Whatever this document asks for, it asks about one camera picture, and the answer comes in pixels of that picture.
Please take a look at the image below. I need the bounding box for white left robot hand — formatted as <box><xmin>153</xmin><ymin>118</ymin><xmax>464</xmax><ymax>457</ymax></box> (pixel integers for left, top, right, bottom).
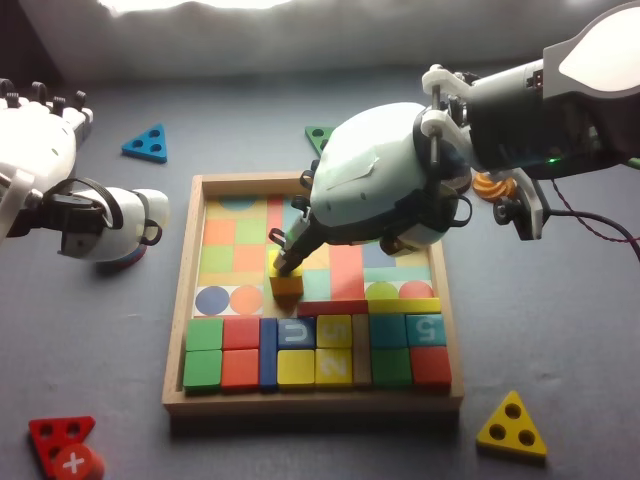
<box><xmin>0</xmin><ymin>78</ymin><xmax>171</xmax><ymax>265</ymax></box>

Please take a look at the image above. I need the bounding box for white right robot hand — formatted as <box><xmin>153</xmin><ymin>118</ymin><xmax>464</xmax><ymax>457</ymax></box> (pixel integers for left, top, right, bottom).
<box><xmin>269</xmin><ymin>102</ymin><xmax>474</xmax><ymax>279</ymax></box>

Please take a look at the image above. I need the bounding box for yellow cube block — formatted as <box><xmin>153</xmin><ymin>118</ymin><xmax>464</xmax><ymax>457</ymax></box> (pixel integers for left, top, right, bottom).
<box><xmin>267</xmin><ymin>249</ymin><xmax>305</xmax><ymax>301</ymax></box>

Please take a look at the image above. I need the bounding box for green triangle block with holes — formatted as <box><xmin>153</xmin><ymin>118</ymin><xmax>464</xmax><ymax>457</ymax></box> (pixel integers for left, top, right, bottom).
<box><xmin>304</xmin><ymin>126</ymin><xmax>337</xmax><ymax>161</ymax></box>

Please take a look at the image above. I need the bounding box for blue triangle block with holes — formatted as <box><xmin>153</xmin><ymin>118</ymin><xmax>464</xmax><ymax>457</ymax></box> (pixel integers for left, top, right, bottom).
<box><xmin>121</xmin><ymin>123</ymin><xmax>169</xmax><ymax>165</ymax></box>

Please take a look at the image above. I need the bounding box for yellow triangle block with holes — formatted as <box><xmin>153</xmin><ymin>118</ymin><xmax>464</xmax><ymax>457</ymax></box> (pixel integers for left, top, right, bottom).
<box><xmin>474</xmin><ymin>389</ymin><xmax>549</xmax><ymax>459</ymax></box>

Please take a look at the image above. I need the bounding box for red triangle block with holes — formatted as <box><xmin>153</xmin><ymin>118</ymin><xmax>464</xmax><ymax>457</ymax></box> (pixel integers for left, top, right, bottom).
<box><xmin>28</xmin><ymin>415</ymin><xmax>97</xmax><ymax>479</ymax></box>

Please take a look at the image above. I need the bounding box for red cylinder block with cross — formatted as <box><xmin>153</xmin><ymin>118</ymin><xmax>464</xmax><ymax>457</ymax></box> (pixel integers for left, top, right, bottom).
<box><xmin>52</xmin><ymin>443</ymin><xmax>106</xmax><ymax>480</ymax></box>

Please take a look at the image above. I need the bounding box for orange swirl cookie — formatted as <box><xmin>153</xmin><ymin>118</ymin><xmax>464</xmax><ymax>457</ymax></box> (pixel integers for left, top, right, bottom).
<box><xmin>472</xmin><ymin>172</ymin><xmax>516</xmax><ymax>204</ymax></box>

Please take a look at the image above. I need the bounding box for white backdrop cloth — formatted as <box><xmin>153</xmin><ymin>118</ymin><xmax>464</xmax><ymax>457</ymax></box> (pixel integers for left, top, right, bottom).
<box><xmin>49</xmin><ymin>0</ymin><xmax>640</xmax><ymax>85</ymax></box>

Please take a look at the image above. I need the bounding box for wooden tray with colourful print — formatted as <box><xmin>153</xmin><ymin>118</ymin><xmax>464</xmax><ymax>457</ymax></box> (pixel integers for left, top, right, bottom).
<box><xmin>160</xmin><ymin>172</ymin><xmax>466</xmax><ymax>416</ymax></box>

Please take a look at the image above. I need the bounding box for grey table cloth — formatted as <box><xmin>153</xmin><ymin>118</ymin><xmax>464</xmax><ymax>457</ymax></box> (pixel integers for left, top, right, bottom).
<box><xmin>0</xmin><ymin>64</ymin><xmax>640</xmax><ymax>480</ymax></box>

